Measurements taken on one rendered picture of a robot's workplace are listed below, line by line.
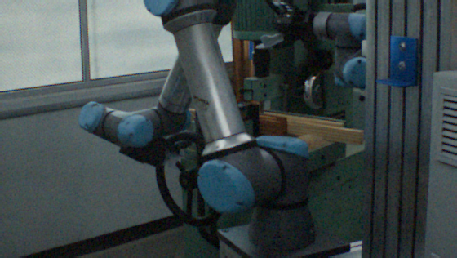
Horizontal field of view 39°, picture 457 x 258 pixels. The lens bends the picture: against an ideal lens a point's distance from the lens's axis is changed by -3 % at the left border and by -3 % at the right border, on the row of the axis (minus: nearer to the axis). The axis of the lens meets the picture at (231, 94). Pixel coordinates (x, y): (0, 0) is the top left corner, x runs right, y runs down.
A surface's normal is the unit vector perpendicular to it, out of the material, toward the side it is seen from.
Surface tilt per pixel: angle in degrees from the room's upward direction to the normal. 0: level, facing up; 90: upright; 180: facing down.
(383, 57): 90
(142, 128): 92
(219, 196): 97
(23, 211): 90
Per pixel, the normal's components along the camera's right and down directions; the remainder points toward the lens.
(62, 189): 0.65, 0.12
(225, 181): -0.63, 0.26
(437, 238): -0.90, 0.09
